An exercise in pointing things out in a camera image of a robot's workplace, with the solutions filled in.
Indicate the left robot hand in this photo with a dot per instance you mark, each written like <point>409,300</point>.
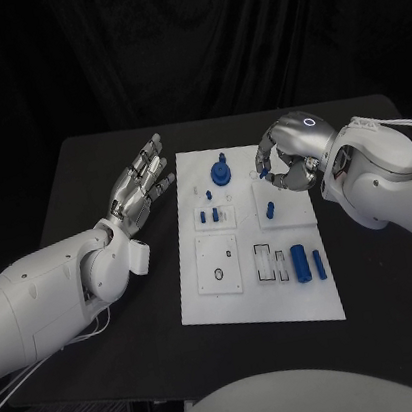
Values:
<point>138,187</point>

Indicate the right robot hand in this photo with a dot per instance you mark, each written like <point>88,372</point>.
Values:
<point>300,136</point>

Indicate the small blue peg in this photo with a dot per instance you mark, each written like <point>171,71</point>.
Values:
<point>208,195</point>
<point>222,157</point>
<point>263,174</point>

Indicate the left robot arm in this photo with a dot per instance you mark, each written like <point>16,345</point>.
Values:
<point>35,297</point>

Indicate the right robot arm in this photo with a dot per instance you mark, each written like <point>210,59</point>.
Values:
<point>374,168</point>

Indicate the white task board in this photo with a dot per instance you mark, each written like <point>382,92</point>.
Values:
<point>261,303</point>

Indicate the blue gear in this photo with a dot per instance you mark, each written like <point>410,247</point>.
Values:
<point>221,173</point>

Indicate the large blue cylinder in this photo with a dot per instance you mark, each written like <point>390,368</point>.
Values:
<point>300,263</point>

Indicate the long thin blue cylinder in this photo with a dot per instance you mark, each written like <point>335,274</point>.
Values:
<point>319,265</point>

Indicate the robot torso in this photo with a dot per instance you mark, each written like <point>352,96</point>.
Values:
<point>294,403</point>

